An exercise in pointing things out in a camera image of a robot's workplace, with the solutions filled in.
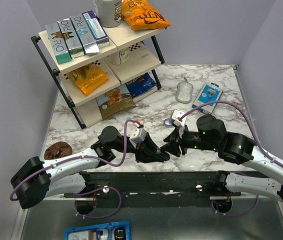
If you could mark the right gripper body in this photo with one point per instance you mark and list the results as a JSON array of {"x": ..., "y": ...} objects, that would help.
[{"x": 190, "y": 139}]

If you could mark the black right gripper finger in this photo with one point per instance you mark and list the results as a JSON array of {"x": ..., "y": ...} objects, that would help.
[
  {"x": 172, "y": 148},
  {"x": 172, "y": 138}
]

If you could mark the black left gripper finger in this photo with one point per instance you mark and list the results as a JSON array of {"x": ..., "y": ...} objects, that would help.
[
  {"x": 151, "y": 145},
  {"x": 152, "y": 158}
]

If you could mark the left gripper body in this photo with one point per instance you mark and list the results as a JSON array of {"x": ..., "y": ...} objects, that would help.
[{"x": 139, "y": 148}]

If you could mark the lavender earbud charging case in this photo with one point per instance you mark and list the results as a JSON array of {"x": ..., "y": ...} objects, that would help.
[{"x": 168, "y": 122}]

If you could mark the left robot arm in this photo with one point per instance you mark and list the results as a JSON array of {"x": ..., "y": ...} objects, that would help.
[{"x": 38, "y": 179}]

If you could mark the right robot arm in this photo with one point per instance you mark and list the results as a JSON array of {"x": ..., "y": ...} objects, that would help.
[{"x": 233, "y": 148}]

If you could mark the blue razor package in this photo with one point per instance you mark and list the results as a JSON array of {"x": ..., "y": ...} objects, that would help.
[{"x": 209, "y": 92}]

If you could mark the brown snack bag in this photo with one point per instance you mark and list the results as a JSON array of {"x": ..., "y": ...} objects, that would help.
[{"x": 114, "y": 101}]

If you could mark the blue chips bag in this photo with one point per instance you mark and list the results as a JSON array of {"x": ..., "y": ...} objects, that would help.
[{"x": 140, "y": 85}]

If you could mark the blue tray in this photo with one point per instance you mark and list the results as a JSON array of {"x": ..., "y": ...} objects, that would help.
[{"x": 107, "y": 231}]

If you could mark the three tier shelf rack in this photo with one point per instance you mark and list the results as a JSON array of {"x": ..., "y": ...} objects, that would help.
[{"x": 130, "y": 54}]

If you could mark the orange snack bag middle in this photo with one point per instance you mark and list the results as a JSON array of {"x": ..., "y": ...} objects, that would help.
[{"x": 87, "y": 78}]

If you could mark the white cup middle shelf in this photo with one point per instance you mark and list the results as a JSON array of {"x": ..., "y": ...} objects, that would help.
[{"x": 120, "y": 57}]

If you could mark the silver brown toothpaste box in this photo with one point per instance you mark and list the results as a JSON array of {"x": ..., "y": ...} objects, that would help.
[{"x": 71, "y": 38}]

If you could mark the silver blue toothpaste box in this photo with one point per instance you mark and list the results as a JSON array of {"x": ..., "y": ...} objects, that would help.
[{"x": 86, "y": 38}]

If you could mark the purple white box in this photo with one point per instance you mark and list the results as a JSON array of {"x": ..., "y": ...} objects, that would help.
[{"x": 96, "y": 29}]

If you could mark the orange chips bag top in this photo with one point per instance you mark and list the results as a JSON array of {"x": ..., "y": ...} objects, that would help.
[{"x": 140, "y": 15}]

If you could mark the teal silver toothpaste box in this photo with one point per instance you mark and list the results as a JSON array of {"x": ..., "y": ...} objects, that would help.
[{"x": 58, "y": 43}]

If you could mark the grey printed mug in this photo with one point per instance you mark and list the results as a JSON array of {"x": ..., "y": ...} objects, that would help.
[{"x": 109, "y": 12}]

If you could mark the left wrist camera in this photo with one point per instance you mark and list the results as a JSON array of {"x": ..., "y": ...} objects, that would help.
[{"x": 137, "y": 135}]

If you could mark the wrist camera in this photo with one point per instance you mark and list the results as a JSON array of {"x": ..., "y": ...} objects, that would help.
[
  {"x": 137, "y": 135},
  {"x": 178, "y": 122}
]

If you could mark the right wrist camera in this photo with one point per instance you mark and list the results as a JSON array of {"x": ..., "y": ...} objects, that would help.
[{"x": 178, "y": 122}]

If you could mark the black mounting rail base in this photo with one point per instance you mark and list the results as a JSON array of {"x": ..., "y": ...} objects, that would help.
[{"x": 155, "y": 189}]

